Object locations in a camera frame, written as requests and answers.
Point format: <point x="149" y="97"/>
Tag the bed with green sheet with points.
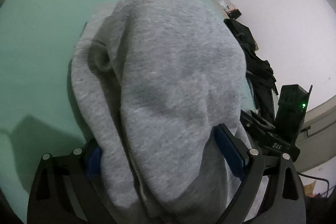
<point x="39" y="29"/>

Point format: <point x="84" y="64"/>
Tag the white box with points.
<point x="225" y="3"/>

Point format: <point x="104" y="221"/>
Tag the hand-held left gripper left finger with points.
<point x="94" y="163"/>

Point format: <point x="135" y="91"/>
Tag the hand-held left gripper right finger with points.
<point x="231" y="154"/>

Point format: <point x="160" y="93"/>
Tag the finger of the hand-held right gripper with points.
<point x="256" y="120"/>

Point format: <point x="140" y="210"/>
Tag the black clothes pile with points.
<point x="254" y="64"/>

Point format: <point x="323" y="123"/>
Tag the grey hoodie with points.
<point x="170" y="82"/>

